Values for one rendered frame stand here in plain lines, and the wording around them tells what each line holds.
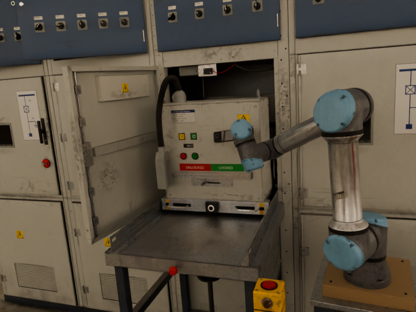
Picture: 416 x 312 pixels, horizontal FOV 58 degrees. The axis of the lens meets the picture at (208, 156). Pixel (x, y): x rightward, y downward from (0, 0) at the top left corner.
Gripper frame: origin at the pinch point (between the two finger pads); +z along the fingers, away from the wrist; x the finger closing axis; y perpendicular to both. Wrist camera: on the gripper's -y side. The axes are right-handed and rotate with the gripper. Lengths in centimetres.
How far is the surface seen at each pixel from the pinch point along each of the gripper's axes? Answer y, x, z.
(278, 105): 21.7, 16.5, 14.7
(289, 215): 25, -38, 28
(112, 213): -59, -31, 3
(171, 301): -44, -91, 61
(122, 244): -49, -43, -15
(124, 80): -50, 30, 0
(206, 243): -14.0, -43.4, -16.3
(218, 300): -15, -88, 52
